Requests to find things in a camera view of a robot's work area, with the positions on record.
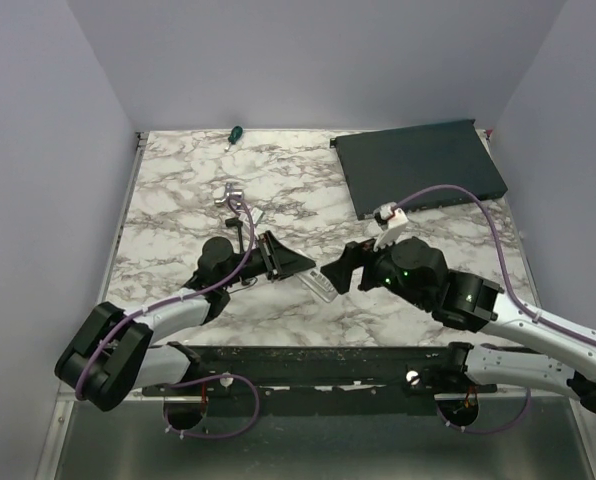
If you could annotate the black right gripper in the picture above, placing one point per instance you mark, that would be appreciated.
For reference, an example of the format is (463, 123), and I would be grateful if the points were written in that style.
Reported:
(339, 272)

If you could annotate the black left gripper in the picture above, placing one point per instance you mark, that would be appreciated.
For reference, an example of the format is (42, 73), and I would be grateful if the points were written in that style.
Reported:
(278, 259)

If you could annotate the white remote control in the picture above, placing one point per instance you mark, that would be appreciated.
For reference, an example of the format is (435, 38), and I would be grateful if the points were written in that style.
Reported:
(304, 278)

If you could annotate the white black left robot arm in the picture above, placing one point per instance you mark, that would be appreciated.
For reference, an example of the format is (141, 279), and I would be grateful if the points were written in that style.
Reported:
(117, 349)

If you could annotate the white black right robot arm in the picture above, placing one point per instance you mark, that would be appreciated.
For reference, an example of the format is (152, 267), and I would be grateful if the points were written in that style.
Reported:
(559, 355)

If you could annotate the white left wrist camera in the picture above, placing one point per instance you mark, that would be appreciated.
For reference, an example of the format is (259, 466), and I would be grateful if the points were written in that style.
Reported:
(253, 218)

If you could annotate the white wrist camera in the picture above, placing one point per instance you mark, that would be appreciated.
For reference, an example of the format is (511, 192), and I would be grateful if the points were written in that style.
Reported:
(253, 218)
(393, 223)

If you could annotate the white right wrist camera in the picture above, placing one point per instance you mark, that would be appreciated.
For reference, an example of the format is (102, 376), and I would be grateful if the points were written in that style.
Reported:
(393, 223)

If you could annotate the black cable connector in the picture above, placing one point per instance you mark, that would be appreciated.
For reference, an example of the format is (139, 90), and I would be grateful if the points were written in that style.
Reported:
(237, 224)

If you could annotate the silver metal bracket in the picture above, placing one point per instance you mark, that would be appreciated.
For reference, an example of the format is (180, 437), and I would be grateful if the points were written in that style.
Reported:
(232, 195)

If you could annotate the dark flat network switch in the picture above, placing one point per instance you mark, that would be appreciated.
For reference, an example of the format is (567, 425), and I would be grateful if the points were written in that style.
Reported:
(390, 165)

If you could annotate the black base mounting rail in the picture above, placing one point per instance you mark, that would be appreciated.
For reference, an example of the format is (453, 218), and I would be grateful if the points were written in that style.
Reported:
(413, 376)

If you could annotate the green handled screwdriver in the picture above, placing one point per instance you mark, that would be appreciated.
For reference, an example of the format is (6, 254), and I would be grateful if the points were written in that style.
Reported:
(234, 136)

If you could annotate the aluminium left side rail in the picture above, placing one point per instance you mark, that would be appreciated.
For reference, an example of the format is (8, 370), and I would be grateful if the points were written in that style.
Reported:
(142, 138)

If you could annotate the aluminium rail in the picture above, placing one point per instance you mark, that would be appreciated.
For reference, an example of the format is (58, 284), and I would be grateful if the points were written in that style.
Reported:
(266, 393)
(142, 138)

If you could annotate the aluminium front rail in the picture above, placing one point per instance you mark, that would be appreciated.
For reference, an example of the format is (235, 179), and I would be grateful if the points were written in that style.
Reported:
(266, 393)

